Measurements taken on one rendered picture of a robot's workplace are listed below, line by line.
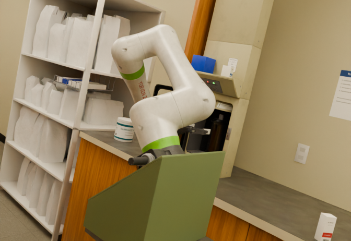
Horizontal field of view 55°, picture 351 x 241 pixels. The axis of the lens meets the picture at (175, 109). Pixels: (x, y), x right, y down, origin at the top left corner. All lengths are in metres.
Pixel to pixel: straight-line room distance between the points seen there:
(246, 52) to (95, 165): 1.21
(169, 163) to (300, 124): 1.43
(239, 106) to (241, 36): 0.40
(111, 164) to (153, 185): 1.33
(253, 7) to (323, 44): 0.52
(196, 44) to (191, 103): 1.06
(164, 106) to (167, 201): 0.31
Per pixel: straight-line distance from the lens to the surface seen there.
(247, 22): 2.00
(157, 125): 1.07
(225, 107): 2.01
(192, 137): 2.14
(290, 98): 2.27
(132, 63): 1.43
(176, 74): 1.21
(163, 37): 1.38
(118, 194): 1.00
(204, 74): 1.94
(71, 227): 2.64
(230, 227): 1.68
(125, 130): 2.33
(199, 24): 2.13
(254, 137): 2.36
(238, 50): 1.98
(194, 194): 1.07
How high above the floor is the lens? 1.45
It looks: 5 degrees down
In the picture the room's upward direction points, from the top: 13 degrees clockwise
